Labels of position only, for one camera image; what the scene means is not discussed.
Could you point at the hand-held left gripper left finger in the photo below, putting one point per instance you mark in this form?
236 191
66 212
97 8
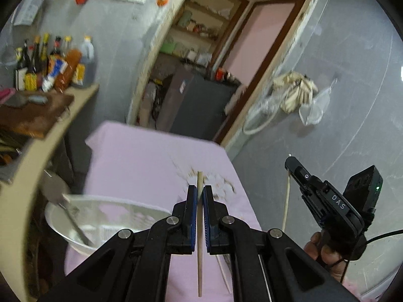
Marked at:
192 223

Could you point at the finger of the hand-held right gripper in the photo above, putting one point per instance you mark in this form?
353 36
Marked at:
297 171

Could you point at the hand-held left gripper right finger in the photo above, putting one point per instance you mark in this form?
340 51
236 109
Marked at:
207 223

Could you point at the white plastic utensil basket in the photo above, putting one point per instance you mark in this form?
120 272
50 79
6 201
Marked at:
126 214

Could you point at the person's right hand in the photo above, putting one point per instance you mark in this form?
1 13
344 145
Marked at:
329 256

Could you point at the clear hanging plastic bag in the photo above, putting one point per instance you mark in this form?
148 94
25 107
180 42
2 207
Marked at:
314 110

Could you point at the beige work gloves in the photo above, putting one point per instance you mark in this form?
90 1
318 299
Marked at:
296 91

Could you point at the pink tablecloth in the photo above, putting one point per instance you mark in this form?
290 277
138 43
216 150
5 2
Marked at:
135 160

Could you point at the grey cabinet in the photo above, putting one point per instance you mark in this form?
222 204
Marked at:
201 107

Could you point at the red cup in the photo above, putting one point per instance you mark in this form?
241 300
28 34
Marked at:
219 75

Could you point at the beige kitchen counter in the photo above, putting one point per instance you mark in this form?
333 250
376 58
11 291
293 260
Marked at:
34 176

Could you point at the wooden pantry shelf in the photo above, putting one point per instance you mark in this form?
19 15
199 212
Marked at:
204 15

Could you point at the wooden cutting board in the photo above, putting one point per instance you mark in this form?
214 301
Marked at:
34 116

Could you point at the large dark sauce jug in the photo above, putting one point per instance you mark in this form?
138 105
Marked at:
88 63

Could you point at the brown snack packet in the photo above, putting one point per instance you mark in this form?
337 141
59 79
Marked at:
67 70

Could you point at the steel sink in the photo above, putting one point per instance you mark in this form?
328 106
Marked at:
9 146

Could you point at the blue and white packet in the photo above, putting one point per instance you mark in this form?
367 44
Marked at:
55 72

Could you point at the steel cleaver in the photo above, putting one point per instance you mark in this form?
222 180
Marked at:
28 100

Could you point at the yellow-labelled dark bottle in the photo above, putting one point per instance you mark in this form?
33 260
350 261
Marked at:
31 83

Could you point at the clear yellow-capped bottle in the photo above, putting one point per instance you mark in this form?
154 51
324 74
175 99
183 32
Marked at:
67 45

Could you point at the red-capped dark bottle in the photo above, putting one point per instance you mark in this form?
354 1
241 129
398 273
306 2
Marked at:
56 48

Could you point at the tall yellow-capped dark bottle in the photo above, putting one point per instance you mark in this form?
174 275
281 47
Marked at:
44 55

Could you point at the black-topped dark bottle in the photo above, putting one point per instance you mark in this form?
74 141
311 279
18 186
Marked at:
20 78

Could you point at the pink sponge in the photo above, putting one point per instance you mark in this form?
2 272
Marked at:
5 96

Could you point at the small yellow-capped bottle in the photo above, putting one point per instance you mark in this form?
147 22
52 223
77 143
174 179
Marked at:
19 57

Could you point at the white paper box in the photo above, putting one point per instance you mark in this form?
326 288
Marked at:
27 9

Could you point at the wooden door frame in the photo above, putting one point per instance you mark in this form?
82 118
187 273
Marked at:
283 69

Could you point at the orange wall hook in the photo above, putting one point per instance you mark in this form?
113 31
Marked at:
162 0

